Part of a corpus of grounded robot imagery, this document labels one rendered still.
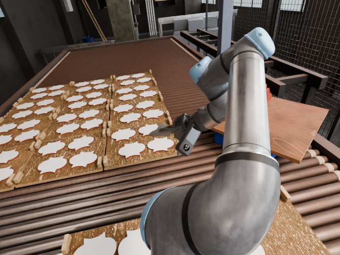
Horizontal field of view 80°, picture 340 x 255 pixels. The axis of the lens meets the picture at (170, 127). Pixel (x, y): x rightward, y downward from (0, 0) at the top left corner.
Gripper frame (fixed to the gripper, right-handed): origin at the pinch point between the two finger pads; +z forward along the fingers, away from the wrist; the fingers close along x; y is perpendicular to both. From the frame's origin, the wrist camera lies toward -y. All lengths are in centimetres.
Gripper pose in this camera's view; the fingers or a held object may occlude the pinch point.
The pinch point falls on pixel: (162, 147)
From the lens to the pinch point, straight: 77.6
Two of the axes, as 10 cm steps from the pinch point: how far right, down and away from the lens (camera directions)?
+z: -6.8, 4.4, 5.9
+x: -7.1, -5.8, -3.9
